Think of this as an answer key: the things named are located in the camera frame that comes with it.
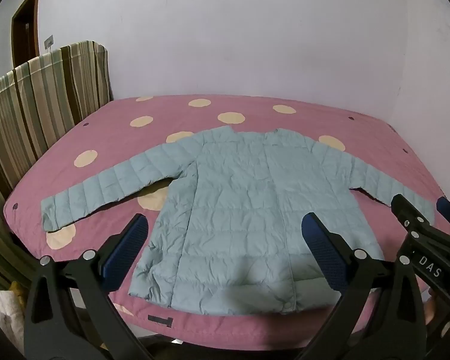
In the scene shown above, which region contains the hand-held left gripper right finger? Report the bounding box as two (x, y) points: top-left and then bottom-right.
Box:
(302, 213), (426, 360)

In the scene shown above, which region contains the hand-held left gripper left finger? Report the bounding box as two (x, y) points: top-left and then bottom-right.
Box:
(24, 214), (154, 360)

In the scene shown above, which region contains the light blue quilted jacket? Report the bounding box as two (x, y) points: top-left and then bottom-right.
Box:
(40, 127), (436, 316)

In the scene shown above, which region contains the pink polka dot bed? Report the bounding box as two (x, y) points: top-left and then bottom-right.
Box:
(4, 95), (450, 349)

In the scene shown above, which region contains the white quilted cloth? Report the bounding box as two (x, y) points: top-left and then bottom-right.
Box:
(0, 289), (25, 346)

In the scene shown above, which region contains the brown wooden door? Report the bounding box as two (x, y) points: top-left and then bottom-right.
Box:
(11, 0), (42, 70)

